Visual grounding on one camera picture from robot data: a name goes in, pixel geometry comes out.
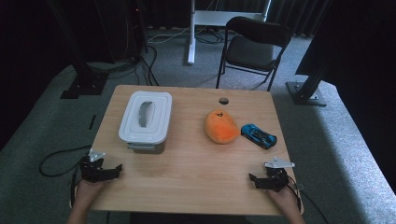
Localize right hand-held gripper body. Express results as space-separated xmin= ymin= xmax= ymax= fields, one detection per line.
xmin=264 ymin=157 xmax=296 ymax=191

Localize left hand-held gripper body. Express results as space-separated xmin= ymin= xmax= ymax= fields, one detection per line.
xmin=79 ymin=148 xmax=108 ymax=184

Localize transparent brown storage box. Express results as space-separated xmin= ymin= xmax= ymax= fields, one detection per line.
xmin=126 ymin=140 xmax=166 ymax=155

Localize blue toy car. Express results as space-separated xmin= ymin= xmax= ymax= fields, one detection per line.
xmin=240 ymin=123 xmax=278 ymax=150

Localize white box lid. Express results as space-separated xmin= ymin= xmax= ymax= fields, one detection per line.
xmin=118 ymin=90 xmax=173 ymax=146

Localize orange plush mango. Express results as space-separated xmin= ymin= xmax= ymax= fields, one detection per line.
xmin=205 ymin=108 xmax=242 ymax=145

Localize person's left hand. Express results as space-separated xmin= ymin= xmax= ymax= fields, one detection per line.
xmin=74 ymin=179 xmax=109 ymax=210

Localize person's right hand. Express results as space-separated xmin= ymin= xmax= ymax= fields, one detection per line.
xmin=266 ymin=186 xmax=302 ymax=217

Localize black metal stand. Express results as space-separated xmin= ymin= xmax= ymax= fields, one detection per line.
xmin=285 ymin=59 xmax=332 ymax=107
xmin=46 ymin=0 xmax=110 ymax=100

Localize black folding chair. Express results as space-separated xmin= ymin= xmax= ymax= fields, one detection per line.
xmin=215 ymin=16 xmax=293 ymax=92

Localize dark equipment rack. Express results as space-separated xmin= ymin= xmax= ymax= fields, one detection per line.
xmin=90 ymin=0 xmax=149 ymax=63

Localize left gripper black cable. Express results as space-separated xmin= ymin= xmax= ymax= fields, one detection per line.
xmin=69 ymin=161 xmax=86 ymax=208

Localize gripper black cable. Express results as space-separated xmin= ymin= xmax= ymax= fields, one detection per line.
xmin=287 ymin=175 xmax=304 ymax=213
xmin=69 ymin=161 xmax=86 ymax=208

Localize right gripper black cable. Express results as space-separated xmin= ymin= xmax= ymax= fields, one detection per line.
xmin=287 ymin=175 xmax=304 ymax=213

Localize black cable under tape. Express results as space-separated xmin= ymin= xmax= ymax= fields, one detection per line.
xmin=298 ymin=189 xmax=330 ymax=224

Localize black floor cable loop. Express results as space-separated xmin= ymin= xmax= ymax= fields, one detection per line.
xmin=38 ymin=145 xmax=93 ymax=178

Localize black floor cable bundle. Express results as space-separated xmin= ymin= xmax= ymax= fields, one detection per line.
xmin=87 ymin=45 xmax=161 ymax=87

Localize white floor cable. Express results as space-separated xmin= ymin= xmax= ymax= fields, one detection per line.
xmin=147 ymin=25 xmax=191 ymax=45

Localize black cables under desk frame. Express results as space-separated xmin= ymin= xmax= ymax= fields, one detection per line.
xmin=194 ymin=27 xmax=226 ymax=45

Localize white desk frame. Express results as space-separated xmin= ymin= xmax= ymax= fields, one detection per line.
xmin=186 ymin=0 xmax=272 ymax=65

